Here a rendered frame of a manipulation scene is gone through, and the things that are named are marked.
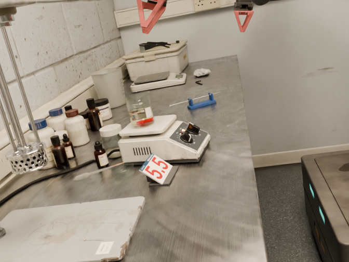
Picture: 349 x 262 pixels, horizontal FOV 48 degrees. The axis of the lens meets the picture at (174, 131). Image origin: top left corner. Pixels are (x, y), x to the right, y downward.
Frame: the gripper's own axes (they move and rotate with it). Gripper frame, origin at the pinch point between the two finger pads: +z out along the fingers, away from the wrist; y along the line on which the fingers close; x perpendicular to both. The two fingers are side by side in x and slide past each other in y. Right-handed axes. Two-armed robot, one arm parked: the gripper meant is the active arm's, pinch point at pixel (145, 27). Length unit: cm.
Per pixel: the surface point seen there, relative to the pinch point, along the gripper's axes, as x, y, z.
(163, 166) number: -11.3, -3.5, 29.8
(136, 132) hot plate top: -3.4, 1.7, 24.3
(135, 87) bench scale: 4, 93, 15
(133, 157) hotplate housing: -3.9, 3.2, 30.6
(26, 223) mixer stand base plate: 13.1, -16.4, 44.5
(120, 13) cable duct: 26, 148, -25
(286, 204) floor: -86, 110, 57
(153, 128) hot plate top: -7.1, 1.6, 22.5
